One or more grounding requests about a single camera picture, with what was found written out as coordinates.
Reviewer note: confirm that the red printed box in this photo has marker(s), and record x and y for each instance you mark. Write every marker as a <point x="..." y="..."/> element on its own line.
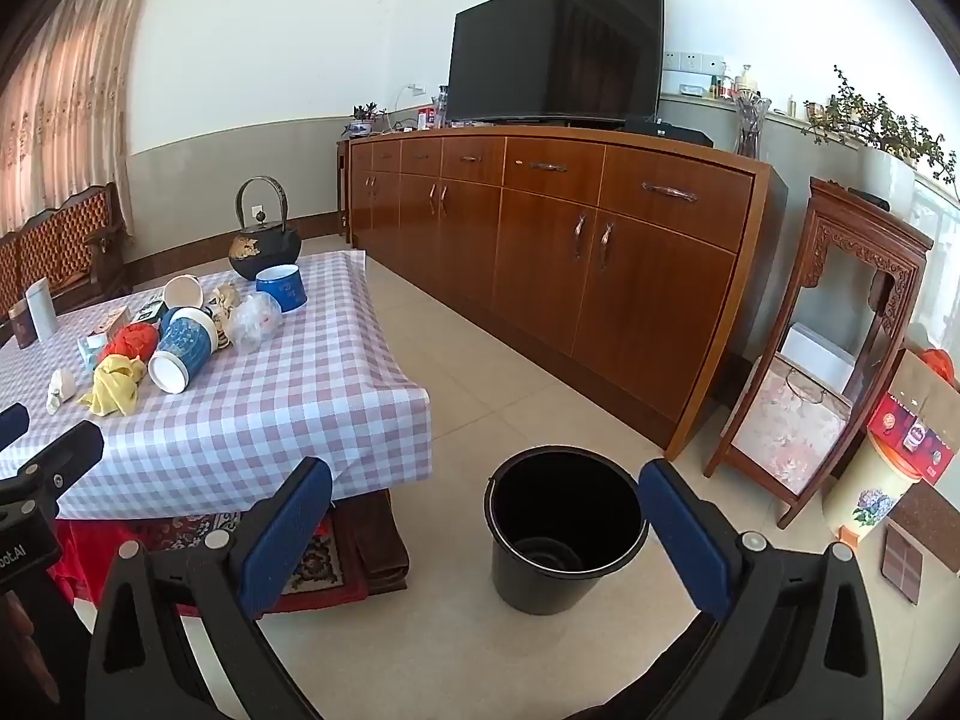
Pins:
<point x="915" y="435"/>

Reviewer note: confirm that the pink checked tablecloth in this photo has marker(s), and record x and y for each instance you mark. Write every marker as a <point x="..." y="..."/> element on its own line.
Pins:
<point x="262" y="405"/>

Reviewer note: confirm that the carved wooden stand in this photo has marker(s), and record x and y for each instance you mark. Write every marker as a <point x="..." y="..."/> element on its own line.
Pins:
<point x="832" y="202"/>

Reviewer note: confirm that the brown tile sample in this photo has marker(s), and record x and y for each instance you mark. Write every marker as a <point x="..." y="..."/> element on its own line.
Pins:
<point x="902" y="562"/>

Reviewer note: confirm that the white pump bottle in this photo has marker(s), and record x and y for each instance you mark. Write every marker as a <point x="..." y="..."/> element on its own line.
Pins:
<point x="745" y="82"/>

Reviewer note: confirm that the white box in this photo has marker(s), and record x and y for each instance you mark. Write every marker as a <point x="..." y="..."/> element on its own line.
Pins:
<point x="814" y="352"/>

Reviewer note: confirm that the white cylinder can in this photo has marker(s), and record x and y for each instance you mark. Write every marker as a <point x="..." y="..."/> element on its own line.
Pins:
<point x="41" y="311"/>

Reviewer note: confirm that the dark brown box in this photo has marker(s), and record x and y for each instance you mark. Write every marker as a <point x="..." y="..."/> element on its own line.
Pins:
<point x="21" y="326"/>

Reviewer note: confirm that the small potted plant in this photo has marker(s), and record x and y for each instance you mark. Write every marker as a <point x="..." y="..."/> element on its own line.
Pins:
<point x="364" y="120"/>

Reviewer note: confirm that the black television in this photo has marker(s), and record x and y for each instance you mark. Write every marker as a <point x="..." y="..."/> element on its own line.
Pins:
<point x="555" y="45"/>

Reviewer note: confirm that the floral cream container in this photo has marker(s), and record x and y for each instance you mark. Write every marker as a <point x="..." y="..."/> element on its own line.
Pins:
<point x="870" y="495"/>

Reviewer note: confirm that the red patterned rug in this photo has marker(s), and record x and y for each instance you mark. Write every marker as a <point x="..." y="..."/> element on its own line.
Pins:
<point x="322" y="570"/>

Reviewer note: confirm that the beige patterned curtain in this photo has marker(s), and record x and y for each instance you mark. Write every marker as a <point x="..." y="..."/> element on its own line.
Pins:
<point x="67" y="90"/>

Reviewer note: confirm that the wooden bench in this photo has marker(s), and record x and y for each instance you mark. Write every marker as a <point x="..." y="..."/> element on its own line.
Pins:
<point x="60" y="240"/>

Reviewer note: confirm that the black cast iron kettle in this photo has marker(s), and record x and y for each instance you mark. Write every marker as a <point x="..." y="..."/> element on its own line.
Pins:
<point x="255" y="255"/>

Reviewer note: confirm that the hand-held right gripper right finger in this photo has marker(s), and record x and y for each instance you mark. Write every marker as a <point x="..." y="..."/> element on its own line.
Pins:
<point x="686" y="540"/>

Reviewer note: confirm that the brown cardboard box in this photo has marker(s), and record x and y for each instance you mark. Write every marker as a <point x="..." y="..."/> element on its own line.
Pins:
<point x="919" y="390"/>

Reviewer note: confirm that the blue and white paper cup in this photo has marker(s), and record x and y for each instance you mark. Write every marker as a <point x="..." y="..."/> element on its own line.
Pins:
<point x="187" y="349"/>

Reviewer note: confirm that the red plastic bag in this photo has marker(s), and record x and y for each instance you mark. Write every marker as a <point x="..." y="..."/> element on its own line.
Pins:
<point x="133" y="340"/>

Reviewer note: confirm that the clear plastic bag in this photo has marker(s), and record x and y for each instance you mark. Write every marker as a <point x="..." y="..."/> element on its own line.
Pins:
<point x="253" y="322"/>

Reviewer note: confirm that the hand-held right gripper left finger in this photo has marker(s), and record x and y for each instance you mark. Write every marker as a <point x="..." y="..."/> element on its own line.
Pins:
<point x="281" y="540"/>

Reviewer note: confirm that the red and white paper cup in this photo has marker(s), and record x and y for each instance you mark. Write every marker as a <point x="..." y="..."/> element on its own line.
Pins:
<point x="182" y="291"/>

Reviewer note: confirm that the green potted plant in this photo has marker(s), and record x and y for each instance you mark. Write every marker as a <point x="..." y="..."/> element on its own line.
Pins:
<point x="885" y="127"/>

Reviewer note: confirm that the black plastic bucket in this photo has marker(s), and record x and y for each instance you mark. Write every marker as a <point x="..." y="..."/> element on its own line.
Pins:
<point x="517" y="577"/>

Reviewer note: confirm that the wooden sideboard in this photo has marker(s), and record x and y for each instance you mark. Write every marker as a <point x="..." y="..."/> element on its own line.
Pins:
<point x="540" y="255"/>

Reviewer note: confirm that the brown speckled board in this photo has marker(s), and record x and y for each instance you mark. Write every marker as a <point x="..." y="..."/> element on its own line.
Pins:
<point x="934" y="521"/>

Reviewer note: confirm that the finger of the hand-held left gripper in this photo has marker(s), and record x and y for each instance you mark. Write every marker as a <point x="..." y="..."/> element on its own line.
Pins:
<point x="13" y="424"/>
<point x="71" y="450"/>

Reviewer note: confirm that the pink floral box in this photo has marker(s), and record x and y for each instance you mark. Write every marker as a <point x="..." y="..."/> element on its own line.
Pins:
<point x="787" y="427"/>

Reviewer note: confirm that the brown snack box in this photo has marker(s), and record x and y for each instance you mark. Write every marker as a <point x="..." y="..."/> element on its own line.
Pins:
<point x="112" y="322"/>

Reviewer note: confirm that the black set-top box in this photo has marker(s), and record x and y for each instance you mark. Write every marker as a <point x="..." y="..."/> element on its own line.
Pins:
<point x="667" y="131"/>

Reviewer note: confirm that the clear glass bottle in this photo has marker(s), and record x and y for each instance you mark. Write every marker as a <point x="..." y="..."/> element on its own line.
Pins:
<point x="442" y="109"/>

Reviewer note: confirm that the yellow wrapper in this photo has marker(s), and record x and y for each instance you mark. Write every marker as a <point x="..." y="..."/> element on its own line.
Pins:
<point x="116" y="386"/>

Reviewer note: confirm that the beige paper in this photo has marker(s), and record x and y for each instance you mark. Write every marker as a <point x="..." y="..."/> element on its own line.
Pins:
<point x="60" y="390"/>

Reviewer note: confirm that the green and black box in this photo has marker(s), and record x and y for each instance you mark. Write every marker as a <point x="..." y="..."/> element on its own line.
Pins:
<point x="150" y="311"/>

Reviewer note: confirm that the wide blue paper tub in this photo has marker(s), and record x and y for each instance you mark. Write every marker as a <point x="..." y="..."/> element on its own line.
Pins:
<point x="283" y="292"/>

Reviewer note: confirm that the orange plastic bag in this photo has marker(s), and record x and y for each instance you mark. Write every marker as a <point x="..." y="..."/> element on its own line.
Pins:
<point x="939" y="364"/>

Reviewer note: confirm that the glass vase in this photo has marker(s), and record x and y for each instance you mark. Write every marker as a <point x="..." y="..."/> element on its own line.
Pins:
<point x="750" y="131"/>

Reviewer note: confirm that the white wall socket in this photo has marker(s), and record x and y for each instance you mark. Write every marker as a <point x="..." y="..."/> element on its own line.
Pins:
<point x="690" y="61"/>

